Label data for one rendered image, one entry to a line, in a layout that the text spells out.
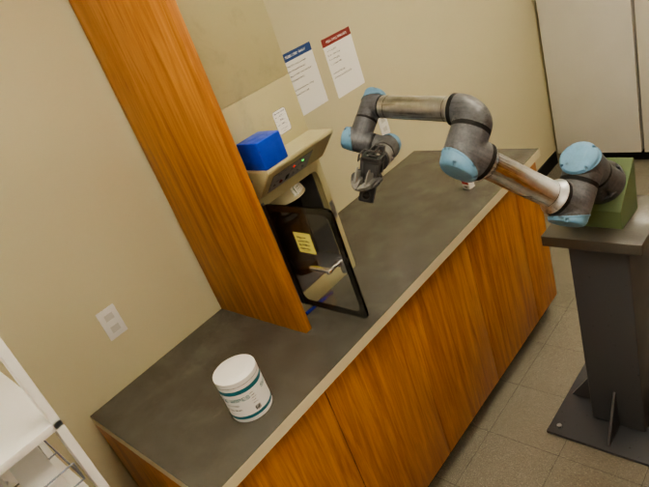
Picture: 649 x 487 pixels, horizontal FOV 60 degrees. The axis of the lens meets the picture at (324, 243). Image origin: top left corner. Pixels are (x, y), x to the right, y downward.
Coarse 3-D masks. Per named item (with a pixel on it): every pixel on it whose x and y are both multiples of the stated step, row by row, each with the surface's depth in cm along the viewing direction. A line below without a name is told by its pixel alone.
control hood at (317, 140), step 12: (312, 132) 191; (324, 132) 187; (288, 144) 189; (300, 144) 184; (312, 144) 183; (324, 144) 192; (288, 156) 177; (300, 156) 181; (312, 156) 190; (276, 168) 173; (252, 180) 177; (264, 180) 173; (264, 192) 179
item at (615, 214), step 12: (624, 168) 186; (624, 192) 184; (600, 204) 188; (612, 204) 185; (624, 204) 184; (636, 204) 193; (600, 216) 189; (612, 216) 186; (624, 216) 186; (612, 228) 188
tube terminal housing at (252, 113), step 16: (288, 80) 188; (256, 96) 179; (272, 96) 184; (288, 96) 188; (224, 112) 171; (240, 112) 175; (256, 112) 180; (288, 112) 189; (240, 128) 176; (256, 128) 180; (272, 128) 185; (304, 128) 195; (304, 176) 197; (320, 176) 203; (272, 192) 188; (320, 192) 207; (352, 256) 219; (304, 304) 203
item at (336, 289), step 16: (272, 208) 179; (288, 208) 174; (304, 208) 169; (320, 208) 165; (288, 224) 179; (304, 224) 173; (320, 224) 168; (336, 224) 164; (288, 240) 184; (320, 240) 172; (336, 240) 167; (288, 256) 189; (304, 256) 183; (320, 256) 177; (336, 256) 171; (304, 272) 188; (320, 272) 182; (336, 272) 176; (352, 272) 171; (304, 288) 194; (320, 288) 187; (336, 288) 181; (352, 288) 175; (320, 304) 193; (336, 304) 186; (352, 304) 180
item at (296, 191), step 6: (294, 186) 198; (300, 186) 201; (288, 192) 196; (294, 192) 197; (300, 192) 199; (276, 198) 196; (282, 198) 196; (288, 198) 196; (294, 198) 197; (276, 204) 196; (282, 204) 196
